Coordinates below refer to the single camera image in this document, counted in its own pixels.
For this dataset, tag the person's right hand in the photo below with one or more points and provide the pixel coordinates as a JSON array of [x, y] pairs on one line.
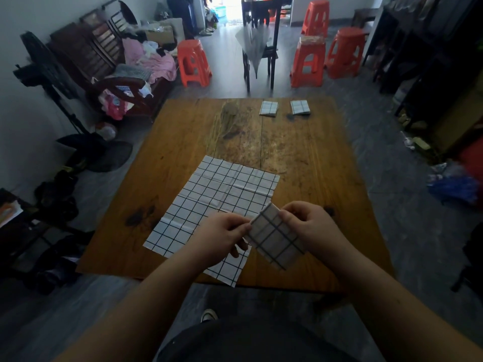
[[320, 229]]

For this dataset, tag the person's left hand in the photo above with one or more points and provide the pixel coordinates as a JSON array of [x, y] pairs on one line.
[[215, 237]]

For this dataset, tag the person's right forearm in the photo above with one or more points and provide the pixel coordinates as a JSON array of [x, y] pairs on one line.
[[400, 312]]

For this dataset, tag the person's left forearm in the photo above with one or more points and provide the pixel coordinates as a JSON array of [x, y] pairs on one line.
[[139, 312]]

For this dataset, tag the person's white left shoe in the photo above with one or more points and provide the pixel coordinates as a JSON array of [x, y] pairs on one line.
[[209, 315]]

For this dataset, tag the person's black top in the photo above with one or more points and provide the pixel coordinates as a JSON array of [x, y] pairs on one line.
[[253, 343]]

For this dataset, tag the pile of packaging scraps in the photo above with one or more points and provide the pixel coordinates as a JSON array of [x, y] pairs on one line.
[[419, 141]]

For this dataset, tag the black standing fan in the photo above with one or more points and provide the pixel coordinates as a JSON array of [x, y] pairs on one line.
[[109, 156]]

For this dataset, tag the blue plastic bag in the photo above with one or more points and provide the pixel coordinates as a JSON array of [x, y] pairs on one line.
[[453, 188]]

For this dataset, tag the black backpack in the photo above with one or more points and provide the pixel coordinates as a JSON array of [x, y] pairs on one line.
[[475, 256]]

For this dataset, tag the white plastic bottle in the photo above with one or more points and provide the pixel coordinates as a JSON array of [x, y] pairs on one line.
[[402, 92]]

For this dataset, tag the black blue bag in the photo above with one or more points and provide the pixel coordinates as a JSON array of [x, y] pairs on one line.
[[56, 263]]

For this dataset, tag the white crumpled paper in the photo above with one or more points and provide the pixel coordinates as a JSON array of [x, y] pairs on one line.
[[145, 90]]

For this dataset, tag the pink plastic bag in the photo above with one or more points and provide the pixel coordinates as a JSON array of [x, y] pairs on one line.
[[113, 106]]

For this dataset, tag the white blue printed paper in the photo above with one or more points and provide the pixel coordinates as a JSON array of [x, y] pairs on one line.
[[124, 91]]

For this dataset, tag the pink blanket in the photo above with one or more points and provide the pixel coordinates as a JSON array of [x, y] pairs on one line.
[[162, 65]]

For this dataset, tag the red plastic stool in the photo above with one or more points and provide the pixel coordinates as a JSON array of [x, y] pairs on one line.
[[316, 15], [194, 47], [346, 35], [307, 50]]

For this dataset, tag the brown cardboard sheet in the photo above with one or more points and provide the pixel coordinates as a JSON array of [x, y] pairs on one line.
[[462, 116]]

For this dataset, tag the grey folded garment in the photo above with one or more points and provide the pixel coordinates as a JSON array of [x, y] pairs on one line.
[[132, 72]]

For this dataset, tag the black metal chair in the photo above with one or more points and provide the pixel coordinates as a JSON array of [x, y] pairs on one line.
[[274, 48]]

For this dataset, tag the pair of shoes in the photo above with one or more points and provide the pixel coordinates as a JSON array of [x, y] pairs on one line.
[[205, 31]]

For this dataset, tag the white orange paper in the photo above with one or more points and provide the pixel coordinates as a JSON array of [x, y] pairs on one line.
[[9, 212]]

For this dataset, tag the cardboard box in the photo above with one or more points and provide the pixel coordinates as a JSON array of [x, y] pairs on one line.
[[160, 35]]

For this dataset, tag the dark shelf unit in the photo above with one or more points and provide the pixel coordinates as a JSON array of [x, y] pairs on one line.
[[422, 33]]

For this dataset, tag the blue plastic basin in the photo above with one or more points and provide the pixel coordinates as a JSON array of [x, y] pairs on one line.
[[220, 12]]

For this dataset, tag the dark wooden sofa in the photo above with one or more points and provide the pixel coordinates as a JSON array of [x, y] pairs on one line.
[[83, 48]]

